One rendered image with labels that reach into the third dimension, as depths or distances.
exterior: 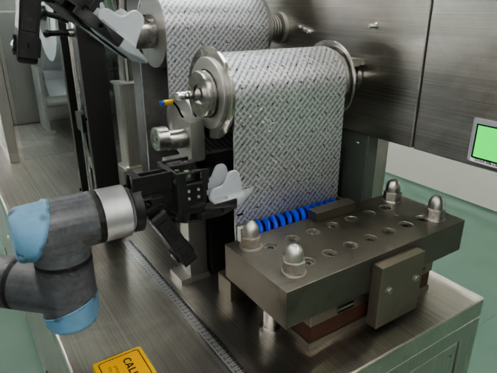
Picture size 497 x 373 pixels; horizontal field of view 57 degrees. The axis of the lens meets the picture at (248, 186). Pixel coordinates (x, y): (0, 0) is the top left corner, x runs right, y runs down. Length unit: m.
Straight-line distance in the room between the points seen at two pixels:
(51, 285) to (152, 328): 0.20
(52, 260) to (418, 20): 0.68
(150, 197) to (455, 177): 3.18
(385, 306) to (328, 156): 0.29
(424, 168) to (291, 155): 3.07
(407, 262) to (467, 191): 2.93
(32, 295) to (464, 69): 0.72
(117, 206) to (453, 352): 0.64
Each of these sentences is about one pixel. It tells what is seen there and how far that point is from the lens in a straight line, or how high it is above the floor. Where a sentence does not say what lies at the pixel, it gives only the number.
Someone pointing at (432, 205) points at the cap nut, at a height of 1.06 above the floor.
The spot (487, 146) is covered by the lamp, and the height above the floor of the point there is 1.18.
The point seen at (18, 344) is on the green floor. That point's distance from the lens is 2.35.
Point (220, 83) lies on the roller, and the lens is 0.71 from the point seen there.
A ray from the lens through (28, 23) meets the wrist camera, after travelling 0.67.
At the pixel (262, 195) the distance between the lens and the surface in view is 0.79.
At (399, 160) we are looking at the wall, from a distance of 3.98.
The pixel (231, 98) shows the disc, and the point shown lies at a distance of 0.70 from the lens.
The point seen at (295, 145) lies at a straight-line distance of 0.80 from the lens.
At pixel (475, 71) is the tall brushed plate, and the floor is 1.29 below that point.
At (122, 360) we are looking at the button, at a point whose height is 0.92.
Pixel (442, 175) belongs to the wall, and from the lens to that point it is 3.76.
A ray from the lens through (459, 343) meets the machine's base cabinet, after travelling 0.94.
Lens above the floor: 1.38
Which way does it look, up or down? 22 degrees down
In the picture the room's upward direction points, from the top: straight up
